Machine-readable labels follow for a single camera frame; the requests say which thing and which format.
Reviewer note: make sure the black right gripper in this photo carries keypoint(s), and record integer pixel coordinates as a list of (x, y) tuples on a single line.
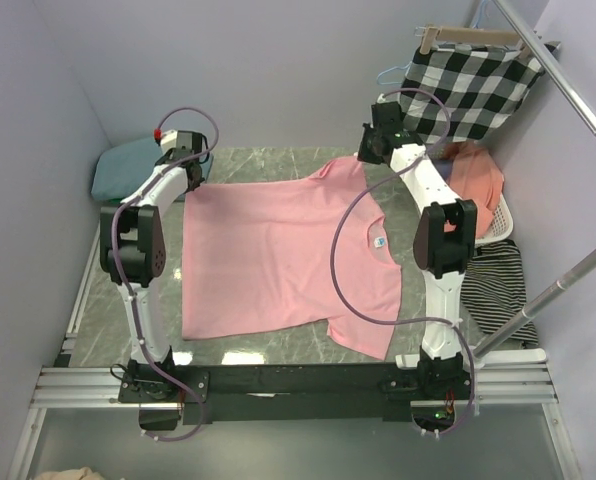
[(363, 154)]

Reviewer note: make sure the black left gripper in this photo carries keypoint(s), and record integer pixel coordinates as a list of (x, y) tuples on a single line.
[(197, 185)]

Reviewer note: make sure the pink t-shirt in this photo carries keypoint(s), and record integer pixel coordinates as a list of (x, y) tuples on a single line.
[(261, 257)]

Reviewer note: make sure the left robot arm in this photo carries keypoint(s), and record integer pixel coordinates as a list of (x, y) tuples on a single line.
[(132, 246)]

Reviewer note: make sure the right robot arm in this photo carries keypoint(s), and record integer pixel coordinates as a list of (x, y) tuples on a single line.
[(444, 241)]

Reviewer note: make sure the purple garment in basket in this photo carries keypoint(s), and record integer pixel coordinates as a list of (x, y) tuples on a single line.
[(444, 167)]

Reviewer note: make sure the folded teal t-shirt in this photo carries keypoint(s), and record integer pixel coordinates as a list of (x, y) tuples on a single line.
[(122, 170)]

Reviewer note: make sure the orange shirt in basket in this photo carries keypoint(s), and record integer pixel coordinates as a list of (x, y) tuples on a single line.
[(476, 177)]

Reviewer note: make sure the black white checkered cloth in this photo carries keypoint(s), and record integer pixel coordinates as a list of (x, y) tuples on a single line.
[(466, 91)]

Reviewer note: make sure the wooden clothes hanger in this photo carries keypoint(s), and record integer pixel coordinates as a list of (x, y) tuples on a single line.
[(433, 34)]

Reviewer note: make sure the white laundry basket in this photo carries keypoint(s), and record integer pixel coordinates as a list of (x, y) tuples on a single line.
[(501, 226)]

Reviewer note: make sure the black white striped garment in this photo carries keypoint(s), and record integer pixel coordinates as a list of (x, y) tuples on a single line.
[(493, 289)]

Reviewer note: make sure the metal clothes rack pole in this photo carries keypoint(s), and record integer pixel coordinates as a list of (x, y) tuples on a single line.
[(588, 116)]

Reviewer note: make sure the black mounting base bar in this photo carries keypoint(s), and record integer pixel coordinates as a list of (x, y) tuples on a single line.
[(293, 392)]

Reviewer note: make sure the beige cloth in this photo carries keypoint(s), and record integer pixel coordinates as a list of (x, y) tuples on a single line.
[(84, 473)]

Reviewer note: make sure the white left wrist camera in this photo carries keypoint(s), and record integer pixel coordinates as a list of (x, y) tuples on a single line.
[(165, 140)]

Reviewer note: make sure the blue wire hanger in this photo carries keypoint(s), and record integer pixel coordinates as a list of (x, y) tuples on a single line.
[(393, 75)]

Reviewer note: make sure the aluminium frame rail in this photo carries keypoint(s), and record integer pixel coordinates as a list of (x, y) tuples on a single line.
[(75, 421)]

